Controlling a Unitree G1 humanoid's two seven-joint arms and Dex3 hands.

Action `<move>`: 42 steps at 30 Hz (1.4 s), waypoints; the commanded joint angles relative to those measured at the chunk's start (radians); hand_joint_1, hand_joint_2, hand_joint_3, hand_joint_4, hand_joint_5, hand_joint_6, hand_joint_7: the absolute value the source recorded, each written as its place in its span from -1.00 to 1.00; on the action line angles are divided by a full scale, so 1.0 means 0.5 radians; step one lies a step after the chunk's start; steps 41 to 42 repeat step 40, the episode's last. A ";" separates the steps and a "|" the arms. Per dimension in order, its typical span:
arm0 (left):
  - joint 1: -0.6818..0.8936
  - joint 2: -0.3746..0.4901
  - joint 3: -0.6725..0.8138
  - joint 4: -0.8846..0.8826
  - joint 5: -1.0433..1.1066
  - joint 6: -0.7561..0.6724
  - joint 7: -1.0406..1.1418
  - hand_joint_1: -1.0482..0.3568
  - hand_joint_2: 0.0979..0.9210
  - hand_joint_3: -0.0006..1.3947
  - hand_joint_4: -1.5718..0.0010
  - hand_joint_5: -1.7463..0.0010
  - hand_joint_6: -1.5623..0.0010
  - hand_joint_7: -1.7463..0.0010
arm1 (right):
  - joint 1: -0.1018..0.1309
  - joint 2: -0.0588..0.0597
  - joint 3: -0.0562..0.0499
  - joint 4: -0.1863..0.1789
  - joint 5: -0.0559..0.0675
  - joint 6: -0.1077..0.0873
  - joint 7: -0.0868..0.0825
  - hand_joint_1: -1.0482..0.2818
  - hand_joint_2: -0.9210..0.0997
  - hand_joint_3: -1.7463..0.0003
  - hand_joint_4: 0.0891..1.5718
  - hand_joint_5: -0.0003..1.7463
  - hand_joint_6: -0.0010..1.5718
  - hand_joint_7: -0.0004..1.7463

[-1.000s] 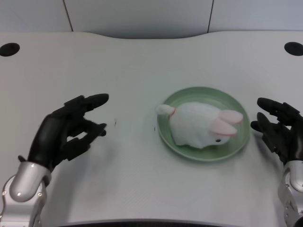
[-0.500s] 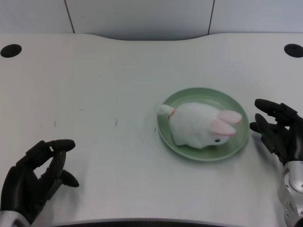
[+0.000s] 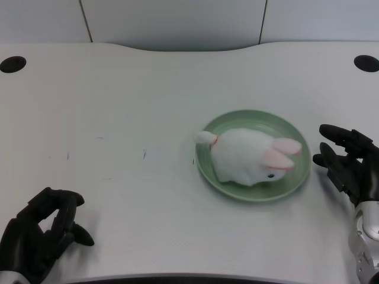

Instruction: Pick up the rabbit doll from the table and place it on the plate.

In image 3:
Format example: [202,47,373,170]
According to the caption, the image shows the green round plate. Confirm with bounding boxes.
[194,109,312,204]

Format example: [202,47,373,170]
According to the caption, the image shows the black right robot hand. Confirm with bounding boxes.
[312,124,379,208]

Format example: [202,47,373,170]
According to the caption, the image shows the black round cable grommet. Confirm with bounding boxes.
[0,56,27,74]
[353,54,379,73]

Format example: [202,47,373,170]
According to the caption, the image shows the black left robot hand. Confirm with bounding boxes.
[0,186,95,282]

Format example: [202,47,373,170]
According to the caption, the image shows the white plush rabbit doll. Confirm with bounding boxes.
[193,127,303,186]

